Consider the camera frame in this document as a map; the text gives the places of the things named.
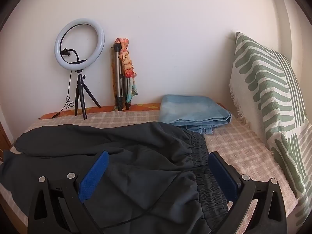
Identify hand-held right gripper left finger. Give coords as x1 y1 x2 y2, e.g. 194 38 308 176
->
27 150 110 234

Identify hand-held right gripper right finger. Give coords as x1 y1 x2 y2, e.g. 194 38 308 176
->
208 151 287 234

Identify black pants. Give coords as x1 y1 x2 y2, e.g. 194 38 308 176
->
0 122 230 234

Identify folded blue jeans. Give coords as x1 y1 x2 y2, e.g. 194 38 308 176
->
158 94 232 134

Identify small black tripod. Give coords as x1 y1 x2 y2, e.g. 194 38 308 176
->
74 69 101 120

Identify folded silver tripod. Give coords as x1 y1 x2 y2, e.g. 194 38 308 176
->
113 43 133 111

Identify green and white patterned pillow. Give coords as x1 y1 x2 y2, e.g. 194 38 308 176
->
229 32 312 227

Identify colourful patterned scarf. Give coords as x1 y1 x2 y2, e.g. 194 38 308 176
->
114 38 138 104

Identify black ring light cable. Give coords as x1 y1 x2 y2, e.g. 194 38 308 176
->
38 71 75 120

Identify white ring light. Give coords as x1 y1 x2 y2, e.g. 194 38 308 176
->
54 18 105 72

